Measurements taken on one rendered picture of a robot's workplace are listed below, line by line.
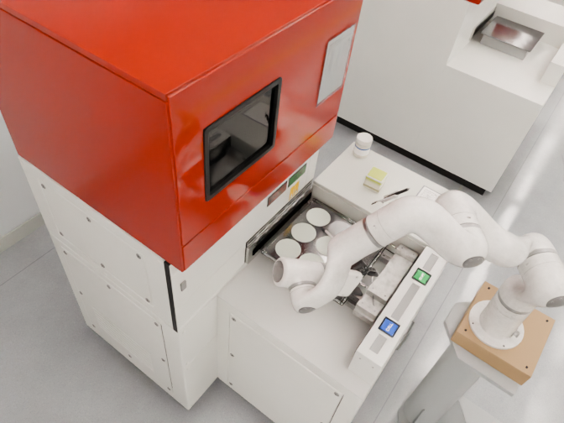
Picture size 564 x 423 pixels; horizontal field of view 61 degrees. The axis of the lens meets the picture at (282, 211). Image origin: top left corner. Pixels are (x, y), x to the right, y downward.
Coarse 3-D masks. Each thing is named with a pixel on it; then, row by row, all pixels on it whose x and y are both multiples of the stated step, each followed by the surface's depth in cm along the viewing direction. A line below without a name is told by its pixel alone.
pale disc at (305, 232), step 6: (294, 228) 193; (300, 228) 193; (306, 228) 194; (312, 228) 194; (294, 234) 191; (300, 234) 191; (306, 234) 192; (312, 234) 192; (300, 240) 189; (306, 240) 190
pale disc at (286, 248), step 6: (282, 240) 188; (288, 240) 189; (294, 240) 189; (276, 246) 186; (282, 246) 187; (288, 246) 187; (294, 246) 187; (276, 252) 184; (282, 252) 185; (288, 252) 185; (294, 252) 185
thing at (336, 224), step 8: (304, 216) 198; (336, 216) 200; (312, 224) 196; (328, 224) 196; (336, 224) 197; (344, 224) 197; (352, 224) 198; (288, 232) 191; (320, 232) 193; (336, 232) 194; (296, 240) 189; (312, 240) 190; (272, 248) 185; (304, 248) 187; (312, 248) 187; (320, 256) 185; (368, 256) 187
